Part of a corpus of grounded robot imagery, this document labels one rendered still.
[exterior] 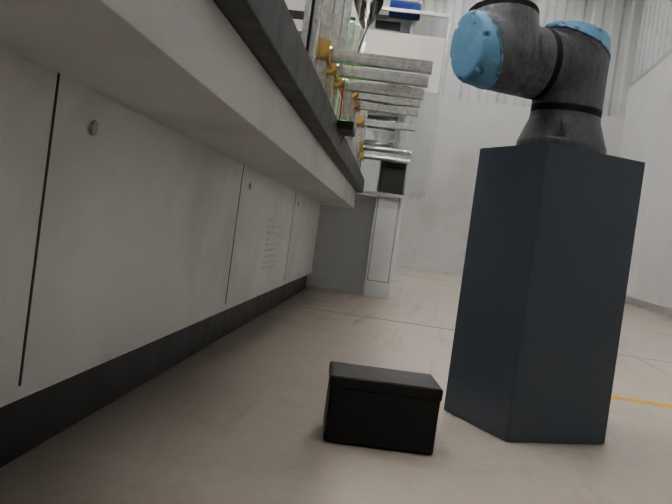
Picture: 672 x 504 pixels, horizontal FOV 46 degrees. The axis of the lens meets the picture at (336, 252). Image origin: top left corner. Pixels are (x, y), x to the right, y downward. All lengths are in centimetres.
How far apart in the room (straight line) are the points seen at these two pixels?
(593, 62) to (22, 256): 121
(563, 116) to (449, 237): 940
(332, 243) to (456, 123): 644
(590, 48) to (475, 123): 948
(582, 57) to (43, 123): 112
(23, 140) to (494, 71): 98
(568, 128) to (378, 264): 322
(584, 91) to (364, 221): 334
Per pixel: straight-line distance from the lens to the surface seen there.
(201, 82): 96
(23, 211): 103
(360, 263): 498
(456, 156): 1117
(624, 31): 1175
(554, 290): 166
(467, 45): 170
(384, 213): 485
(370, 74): 238
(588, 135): 174
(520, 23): 170
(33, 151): 104
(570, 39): 178
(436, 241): 1110
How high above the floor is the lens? 37
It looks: 1 degrees down
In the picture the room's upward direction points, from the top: 8 degrees clockwise
